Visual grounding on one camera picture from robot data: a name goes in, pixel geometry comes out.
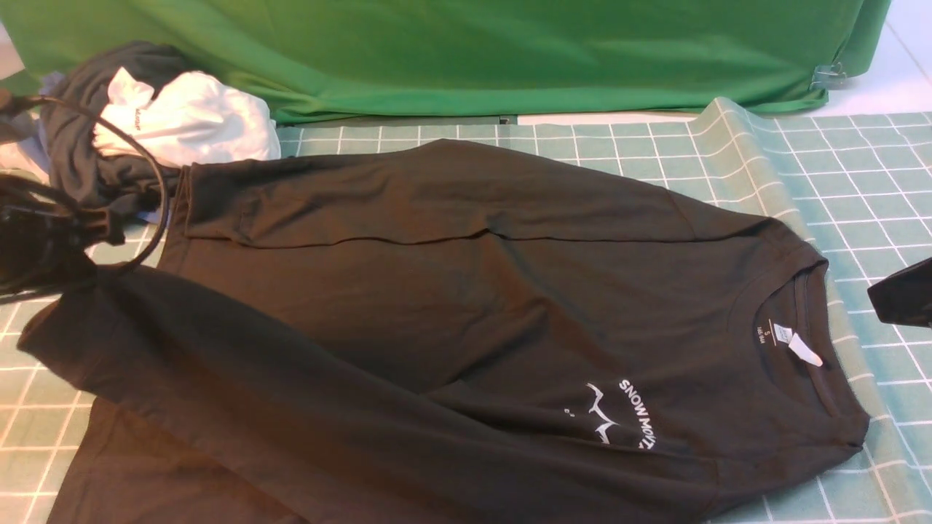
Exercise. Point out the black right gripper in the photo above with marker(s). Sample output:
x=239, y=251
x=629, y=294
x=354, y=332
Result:
x=904, y=298

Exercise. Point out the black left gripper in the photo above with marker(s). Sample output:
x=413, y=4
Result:
x=44, y=238

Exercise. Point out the dark gray long-sleeve shirt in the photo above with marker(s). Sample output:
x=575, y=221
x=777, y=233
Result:
x=455, y=333

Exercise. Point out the dark gray crumpled garment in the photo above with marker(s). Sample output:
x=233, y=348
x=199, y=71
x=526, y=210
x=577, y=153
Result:
x=124, y=184

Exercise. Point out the green grid tablecloth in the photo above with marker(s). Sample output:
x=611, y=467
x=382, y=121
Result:
x=857, y=186

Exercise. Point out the blue crumpled garment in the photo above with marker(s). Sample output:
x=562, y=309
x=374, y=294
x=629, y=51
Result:
x=50, y=82

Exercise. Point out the metal binder clip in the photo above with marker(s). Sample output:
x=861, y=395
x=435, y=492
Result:
x=828, y=77

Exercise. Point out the green backdrop cloth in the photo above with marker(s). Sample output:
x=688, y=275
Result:
x=320, y=60

